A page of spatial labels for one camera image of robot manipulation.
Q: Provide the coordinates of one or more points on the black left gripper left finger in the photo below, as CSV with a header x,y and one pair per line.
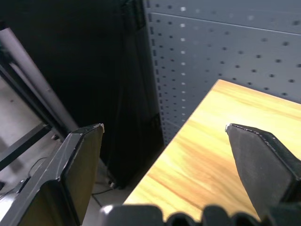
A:
x,y
58,179

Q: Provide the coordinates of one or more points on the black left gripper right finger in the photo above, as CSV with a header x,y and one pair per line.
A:
x,y
261,164

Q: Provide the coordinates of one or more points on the grey perforated metal panel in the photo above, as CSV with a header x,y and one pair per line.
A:
x,y
211,54

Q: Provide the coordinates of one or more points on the black folding screen panel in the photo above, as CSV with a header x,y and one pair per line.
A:
x,y
98,82

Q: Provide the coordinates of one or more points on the black metal frame stand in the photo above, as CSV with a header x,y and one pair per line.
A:
x,y
30,99

